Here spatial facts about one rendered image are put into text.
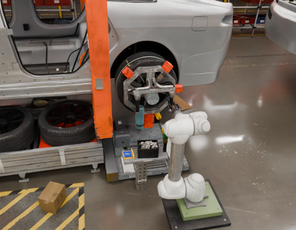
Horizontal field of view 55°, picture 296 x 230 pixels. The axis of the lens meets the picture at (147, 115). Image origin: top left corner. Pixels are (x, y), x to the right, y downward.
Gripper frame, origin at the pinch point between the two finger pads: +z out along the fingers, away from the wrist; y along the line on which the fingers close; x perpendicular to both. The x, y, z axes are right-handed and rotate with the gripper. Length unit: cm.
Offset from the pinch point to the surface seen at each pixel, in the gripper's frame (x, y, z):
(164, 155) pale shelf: -38, -14, -34
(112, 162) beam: -70, -61, 0
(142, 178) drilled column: -66, -35, -33
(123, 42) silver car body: 47, -40, 46
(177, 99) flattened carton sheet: -82, 58, 137
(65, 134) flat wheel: -35, -107, 13
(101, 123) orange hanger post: -13, -70, -6
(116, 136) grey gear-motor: -43, -54, 11
